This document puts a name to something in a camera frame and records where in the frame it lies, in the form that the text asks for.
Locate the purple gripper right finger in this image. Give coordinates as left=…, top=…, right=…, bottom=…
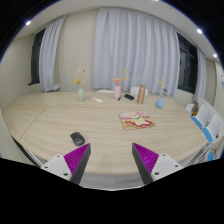
left=131, top=142, right=184, bottom=186

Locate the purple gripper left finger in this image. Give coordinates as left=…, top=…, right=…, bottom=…
left=41, top=142, right=92, bottom=186

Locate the black computer mouse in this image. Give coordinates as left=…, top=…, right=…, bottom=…
left=70, top=132, right=85, bottom=146

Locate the blue vase with dried flowers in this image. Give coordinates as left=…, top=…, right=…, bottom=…
left=156, top=77, right=164, bottom=109

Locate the brown thermos bottle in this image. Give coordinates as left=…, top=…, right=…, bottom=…
left=137, top=84, right=146, bottom=104

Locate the white remote control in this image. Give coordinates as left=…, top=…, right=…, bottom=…
left=92, top=97, right=103, bottom=103

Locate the black case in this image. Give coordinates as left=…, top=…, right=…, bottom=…
left=124, top=94, right=134, bottom=100

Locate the white chair far right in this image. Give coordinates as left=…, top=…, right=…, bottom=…
left=185, top=104, right=195, bottom=113

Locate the white blue chair middle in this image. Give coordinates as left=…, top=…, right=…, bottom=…
left=191, top=105, right=209, bottom=129

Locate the white blue chair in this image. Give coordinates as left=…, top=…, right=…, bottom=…
left=202, top=114, right=223, bottom=144
left=191, top=105, right=209, bottom=129

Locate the white chair behind table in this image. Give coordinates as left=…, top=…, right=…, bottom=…
left=130, top=87, right=148, bottom=95

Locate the white chair back centre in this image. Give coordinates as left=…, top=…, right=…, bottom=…
left=96, top=89, right=114, bottom=94

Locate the white blue chair near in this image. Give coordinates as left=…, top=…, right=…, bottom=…
left=202, top=114, right=223, bottom=144

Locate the pink vase with flowers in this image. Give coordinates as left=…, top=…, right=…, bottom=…
left=113, top=68, right=128, bottom=99

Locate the white right curtain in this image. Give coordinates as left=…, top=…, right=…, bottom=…
left=194, top=49, right=206, bottom=102

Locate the green vase with yellow flowers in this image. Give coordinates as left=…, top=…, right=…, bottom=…
left=74, top=68, right=86, bottom=102

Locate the dark left window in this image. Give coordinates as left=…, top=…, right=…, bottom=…
left=30, top=30, right=45, bottom=85

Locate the dark window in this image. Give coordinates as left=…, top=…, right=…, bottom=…
left=30, top=30, right=45, bottom=85
left=178, top=35, right=198, bottom=94

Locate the dark right window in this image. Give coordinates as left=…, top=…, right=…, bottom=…
left=178, top=35, right=198, bottom=94

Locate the large white centre curtain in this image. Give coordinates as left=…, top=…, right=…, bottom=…
left=92, top=8, right=180, bottom=96

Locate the white left curtain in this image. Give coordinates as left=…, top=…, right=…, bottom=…
left=39, top=16, right=66, bottom=92

